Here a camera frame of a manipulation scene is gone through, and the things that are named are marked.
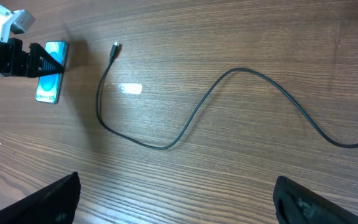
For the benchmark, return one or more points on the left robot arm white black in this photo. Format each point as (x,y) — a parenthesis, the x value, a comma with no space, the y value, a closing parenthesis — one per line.
(14,62)

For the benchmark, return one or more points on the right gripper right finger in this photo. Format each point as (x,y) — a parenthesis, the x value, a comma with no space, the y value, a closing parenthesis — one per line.
(295,204)

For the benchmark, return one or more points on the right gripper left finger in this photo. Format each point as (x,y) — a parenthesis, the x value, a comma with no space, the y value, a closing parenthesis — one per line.
(55,203)

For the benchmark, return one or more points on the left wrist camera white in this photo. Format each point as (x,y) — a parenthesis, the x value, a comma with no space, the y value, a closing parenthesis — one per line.
(16,22)

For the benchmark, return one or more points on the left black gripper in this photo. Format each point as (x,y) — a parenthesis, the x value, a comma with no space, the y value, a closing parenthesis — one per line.
(40,62)

